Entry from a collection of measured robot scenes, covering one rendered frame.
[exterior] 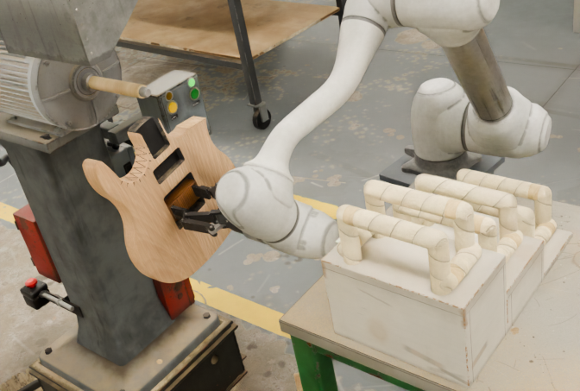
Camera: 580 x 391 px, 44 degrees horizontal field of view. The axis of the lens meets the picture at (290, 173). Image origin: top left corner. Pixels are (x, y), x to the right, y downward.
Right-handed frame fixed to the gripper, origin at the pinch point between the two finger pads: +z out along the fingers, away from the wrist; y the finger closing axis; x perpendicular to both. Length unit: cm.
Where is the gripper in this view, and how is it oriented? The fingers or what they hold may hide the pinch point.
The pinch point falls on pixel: (185, 200)
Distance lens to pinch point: 168.8
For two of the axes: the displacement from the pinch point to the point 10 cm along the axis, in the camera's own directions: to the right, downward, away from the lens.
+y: 5.5, -6.2, 5.6
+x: -2.8, -7.7, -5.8
